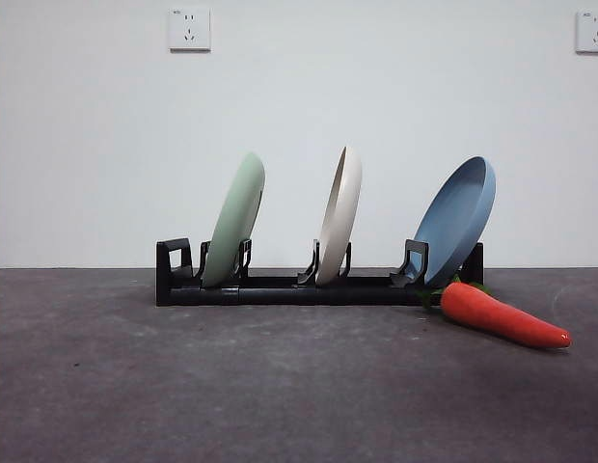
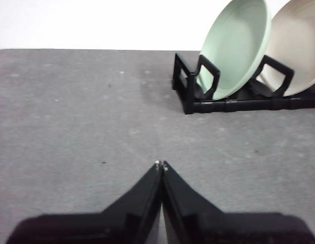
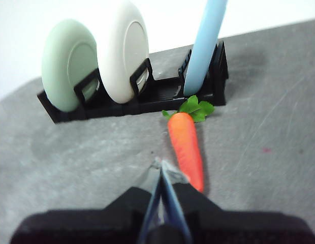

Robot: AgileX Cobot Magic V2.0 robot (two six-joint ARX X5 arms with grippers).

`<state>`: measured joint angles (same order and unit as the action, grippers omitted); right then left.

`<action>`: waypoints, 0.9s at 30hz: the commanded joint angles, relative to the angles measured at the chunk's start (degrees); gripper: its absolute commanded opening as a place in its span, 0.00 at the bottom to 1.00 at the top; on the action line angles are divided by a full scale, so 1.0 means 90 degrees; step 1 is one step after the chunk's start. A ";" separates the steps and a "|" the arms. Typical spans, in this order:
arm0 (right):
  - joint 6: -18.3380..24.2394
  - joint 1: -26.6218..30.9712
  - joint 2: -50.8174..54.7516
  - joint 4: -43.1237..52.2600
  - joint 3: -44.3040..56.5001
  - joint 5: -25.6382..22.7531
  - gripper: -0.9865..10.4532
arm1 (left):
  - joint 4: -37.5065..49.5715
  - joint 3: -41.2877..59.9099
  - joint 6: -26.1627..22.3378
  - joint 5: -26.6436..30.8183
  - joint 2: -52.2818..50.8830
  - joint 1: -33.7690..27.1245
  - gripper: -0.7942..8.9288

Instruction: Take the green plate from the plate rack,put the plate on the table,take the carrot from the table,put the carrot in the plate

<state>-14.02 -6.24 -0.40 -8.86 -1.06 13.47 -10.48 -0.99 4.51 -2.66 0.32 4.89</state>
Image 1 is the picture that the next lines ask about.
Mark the orange carrot with green leaves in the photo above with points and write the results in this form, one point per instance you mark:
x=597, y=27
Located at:
x=497, y=316

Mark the blue plate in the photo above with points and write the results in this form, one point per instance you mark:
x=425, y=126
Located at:
x=455, y=217

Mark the white wall socket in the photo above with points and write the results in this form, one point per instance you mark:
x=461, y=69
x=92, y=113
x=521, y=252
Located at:
x=190, y=30
x=592, y=32

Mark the green plate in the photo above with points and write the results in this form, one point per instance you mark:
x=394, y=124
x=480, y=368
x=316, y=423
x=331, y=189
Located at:
x=234, y=217

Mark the black plate rack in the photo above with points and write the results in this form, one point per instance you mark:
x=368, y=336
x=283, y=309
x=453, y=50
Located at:
x=279, y=294

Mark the beige plate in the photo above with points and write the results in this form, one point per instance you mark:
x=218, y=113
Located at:
x=340, y=222

